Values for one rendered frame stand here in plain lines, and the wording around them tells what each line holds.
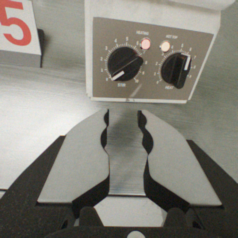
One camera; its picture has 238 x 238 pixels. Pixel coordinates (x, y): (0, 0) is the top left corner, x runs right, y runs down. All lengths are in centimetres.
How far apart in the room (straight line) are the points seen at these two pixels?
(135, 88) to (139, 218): 19
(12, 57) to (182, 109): 23
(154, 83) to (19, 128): 17
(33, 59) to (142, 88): 13
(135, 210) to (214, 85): 22
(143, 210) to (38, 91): 22
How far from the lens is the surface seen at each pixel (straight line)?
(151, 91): 16
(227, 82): 28
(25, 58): 20
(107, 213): 24
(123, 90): 15
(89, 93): 16
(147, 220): 26
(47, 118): 19
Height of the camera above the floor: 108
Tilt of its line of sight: 79 degrees down
